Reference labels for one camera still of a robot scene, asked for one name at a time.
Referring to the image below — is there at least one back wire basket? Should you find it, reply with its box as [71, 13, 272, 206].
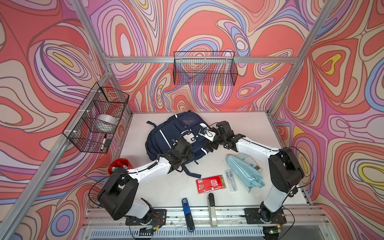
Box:
[173, 50, 238, 86]

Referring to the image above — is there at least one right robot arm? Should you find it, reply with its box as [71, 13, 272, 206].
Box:
[199, 121, 305, 216]

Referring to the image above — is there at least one black beige stapler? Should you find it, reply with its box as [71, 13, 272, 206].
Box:
[208, 193, 218, 228]

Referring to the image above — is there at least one clear pen pack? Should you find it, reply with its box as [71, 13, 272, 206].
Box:
[225, 170, 238, 192]

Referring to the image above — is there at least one left wire basket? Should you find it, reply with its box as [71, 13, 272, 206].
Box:
[63, 83, 130, 154]

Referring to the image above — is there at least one red cup with markers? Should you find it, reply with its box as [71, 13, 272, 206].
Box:
[108, 158, 133, 175]

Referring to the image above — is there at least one marker in basket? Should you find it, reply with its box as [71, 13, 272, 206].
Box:
[100, 134, 107, 151]

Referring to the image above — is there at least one red packet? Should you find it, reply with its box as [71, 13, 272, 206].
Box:
[196, 175, 226, 194]

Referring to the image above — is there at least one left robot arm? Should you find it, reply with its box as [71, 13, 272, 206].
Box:
[97, 140, 194, 225]

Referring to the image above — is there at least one white tape roll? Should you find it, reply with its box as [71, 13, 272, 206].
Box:
[95, 114, 118, 134]

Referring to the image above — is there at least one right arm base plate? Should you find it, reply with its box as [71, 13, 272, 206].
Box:
[241, 208, 287, 226]

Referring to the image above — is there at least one wire basket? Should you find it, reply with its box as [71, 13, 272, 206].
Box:
[173, 50, 238, 86]
[63, 83, 130, 154]

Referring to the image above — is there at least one blue stapler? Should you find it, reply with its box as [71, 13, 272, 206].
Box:
[182, 198, 195, 233]

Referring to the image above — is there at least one light blue pencil case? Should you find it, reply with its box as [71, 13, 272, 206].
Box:
[226, 155, 265, 192]

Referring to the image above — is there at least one navy blue backpack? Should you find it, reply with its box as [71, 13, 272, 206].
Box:
[145, 112, 209, 179]

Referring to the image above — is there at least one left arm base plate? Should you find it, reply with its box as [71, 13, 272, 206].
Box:
[126, 209, 167, 227]

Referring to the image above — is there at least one grey calculator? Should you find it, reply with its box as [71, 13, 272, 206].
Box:
[237, 153, 263, 173]

